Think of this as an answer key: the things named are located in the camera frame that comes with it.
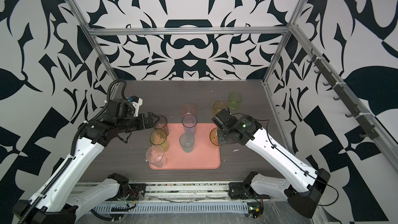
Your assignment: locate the tall green glass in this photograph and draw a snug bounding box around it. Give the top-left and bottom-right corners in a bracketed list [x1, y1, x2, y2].
[150, 130, 169, 152]

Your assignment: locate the short green glass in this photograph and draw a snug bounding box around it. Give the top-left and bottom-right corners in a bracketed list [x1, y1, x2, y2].
[229, 92, 242, 110]

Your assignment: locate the tall yellow glass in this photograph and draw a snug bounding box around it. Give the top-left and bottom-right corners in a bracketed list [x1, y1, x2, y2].
[209, 128, 220, 147]

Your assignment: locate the short yellow glass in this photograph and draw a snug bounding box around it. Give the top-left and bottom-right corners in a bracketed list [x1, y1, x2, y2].
[213, 101, 228, 114]

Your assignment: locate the short pink glass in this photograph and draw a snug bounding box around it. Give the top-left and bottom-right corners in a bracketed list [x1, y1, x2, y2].
[180, 104, 195, 116]

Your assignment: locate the white cable duct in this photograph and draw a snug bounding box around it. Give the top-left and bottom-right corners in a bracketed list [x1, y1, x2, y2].
[94, 202, 249, 215]

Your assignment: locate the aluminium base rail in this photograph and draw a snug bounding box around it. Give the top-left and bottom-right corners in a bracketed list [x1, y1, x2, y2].
[58, 181, 312, 204]

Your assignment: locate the black hook rail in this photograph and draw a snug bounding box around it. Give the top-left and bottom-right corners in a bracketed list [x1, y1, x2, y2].
[307, 48, 380, 140]

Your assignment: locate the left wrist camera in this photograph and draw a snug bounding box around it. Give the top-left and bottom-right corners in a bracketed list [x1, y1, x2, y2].
[107, 95, 144, 119]

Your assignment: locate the pink tray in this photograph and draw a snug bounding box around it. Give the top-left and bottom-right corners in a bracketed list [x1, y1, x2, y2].
[149, 123, 221, 170]

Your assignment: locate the teal glass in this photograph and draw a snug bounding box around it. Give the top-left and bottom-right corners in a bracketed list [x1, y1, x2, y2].
[179, 133, 195, 153]

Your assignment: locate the tall clear glass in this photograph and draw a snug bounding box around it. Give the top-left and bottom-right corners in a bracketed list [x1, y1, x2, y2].
[145, 146, 165, 168]

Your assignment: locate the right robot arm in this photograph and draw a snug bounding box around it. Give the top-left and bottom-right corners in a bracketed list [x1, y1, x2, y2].
[211, 109, 333, 218]

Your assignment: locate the tall dark grey glass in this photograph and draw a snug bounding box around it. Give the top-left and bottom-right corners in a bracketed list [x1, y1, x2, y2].
[154, 115, 169, 135]

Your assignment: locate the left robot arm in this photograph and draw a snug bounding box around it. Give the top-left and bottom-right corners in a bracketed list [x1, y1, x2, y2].
[12, 79, 159, 224]

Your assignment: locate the tall blue glass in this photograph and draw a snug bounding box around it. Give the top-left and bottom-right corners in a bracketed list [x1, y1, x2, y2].
[182, 114, 198, 135]

